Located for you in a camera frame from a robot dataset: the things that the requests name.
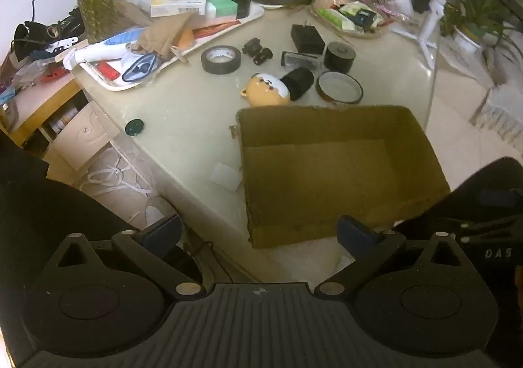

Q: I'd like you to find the black camera gear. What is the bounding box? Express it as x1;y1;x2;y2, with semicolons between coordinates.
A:
10;20;58;62

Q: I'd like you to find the wicker basket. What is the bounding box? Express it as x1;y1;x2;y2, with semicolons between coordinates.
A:
311;0;399;38

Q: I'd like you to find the green and white box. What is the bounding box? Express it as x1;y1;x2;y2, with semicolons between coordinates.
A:
204;0;238;23

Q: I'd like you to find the red flat packet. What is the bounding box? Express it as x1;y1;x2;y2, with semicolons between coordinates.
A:
192;20;242;39

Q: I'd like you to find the brown cloth pouch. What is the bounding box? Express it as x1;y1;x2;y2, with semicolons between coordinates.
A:
137;14;193;60

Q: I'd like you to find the black power adapter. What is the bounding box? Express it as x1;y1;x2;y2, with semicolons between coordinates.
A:
291;20;326;55

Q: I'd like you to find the black tape roll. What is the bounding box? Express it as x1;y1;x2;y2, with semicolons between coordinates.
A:
201;45;242;75

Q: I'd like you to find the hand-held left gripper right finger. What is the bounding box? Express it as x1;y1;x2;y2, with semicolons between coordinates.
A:
314;215;477;299

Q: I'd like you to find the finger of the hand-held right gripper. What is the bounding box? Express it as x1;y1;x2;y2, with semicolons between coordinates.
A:
455;215;523;271
480;188;523;209

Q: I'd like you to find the clear plastic case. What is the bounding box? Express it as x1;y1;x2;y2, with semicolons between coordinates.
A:
280;51;321;74

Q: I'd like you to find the wooden side table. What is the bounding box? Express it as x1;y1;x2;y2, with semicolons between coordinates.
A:
0;61;88;148

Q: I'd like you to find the red lighter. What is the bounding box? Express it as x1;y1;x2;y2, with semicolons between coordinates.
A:
95;61;120;80

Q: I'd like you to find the white drawer cabinet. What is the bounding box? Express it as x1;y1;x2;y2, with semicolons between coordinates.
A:
43;102;123;172

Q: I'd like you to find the green packet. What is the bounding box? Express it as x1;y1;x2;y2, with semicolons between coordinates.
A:
318;8;356;31

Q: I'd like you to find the black packet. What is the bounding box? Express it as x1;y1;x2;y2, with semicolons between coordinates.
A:
351;8;379;29

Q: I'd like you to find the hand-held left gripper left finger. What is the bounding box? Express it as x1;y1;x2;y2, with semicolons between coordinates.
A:
35;213;207;300

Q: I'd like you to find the brown cardboard box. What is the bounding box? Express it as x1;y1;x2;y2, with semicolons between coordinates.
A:
236;105;451;249

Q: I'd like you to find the thick dark tape roll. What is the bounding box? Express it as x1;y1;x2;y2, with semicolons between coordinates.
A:
324;42;355;74

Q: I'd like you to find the grey fringed rug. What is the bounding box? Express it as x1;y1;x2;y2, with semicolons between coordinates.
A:
470;86;523;140

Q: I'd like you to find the orange packet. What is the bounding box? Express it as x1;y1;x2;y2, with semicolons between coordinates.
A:
176;26;197;50

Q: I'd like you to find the white paper slip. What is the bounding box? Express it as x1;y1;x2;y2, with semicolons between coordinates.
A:
210;163;243;193

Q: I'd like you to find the potted green plant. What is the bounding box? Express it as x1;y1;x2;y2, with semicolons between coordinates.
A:
439;0;519;86

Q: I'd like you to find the white plastic tray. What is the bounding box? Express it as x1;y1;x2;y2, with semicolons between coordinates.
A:
71;2;265;93

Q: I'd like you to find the white tripod gimbal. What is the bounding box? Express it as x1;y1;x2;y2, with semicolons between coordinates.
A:
392;0;458;66

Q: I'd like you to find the white tube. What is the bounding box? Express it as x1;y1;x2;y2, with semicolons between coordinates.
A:
61;41;140;66

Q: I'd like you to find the yellow bear-shaped case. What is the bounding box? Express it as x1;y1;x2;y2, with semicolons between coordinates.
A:
240;73;292;107

